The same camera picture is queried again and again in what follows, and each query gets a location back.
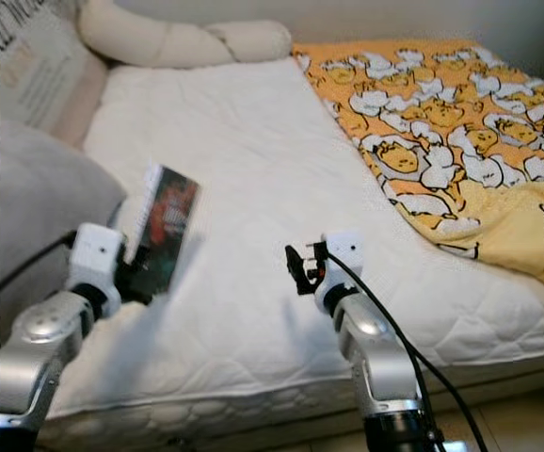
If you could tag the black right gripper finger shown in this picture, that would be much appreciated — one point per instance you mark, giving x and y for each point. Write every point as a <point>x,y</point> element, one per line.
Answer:
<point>298,271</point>

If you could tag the dark book red cover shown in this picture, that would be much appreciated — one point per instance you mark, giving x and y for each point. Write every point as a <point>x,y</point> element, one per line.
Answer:
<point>168,217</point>

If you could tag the grey pillow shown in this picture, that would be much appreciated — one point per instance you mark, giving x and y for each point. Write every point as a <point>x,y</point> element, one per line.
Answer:
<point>37,217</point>

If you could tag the yellow orange cartoon blanket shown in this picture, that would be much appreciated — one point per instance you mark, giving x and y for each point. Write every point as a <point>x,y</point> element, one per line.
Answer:
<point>432,122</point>

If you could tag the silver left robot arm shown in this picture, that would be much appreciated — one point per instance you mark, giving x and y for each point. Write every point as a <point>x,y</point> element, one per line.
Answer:
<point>27,358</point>

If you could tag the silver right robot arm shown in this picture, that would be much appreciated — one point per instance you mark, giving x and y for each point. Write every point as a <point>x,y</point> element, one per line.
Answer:
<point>380,358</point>

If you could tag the white quilted mattress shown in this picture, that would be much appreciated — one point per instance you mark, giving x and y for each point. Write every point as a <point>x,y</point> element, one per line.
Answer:
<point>263,188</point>

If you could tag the pink beige headboard pad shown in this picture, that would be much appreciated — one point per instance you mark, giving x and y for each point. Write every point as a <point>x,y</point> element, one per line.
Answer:
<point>88,104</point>

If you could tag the grey cushion with lettering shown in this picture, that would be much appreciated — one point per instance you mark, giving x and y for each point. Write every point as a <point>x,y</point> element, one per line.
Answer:
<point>37,66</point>

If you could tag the cream knotted bolster pillow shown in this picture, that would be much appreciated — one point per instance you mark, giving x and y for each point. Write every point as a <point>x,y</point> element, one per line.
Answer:
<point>168,38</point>

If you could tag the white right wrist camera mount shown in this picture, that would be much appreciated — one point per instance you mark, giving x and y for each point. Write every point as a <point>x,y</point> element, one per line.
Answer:
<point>345,252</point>

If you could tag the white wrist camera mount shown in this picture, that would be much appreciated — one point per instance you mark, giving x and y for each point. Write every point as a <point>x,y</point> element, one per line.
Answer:
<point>345,252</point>
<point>101,254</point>

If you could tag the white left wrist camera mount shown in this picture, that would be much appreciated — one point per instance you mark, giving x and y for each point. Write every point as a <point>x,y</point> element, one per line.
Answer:
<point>101,254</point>

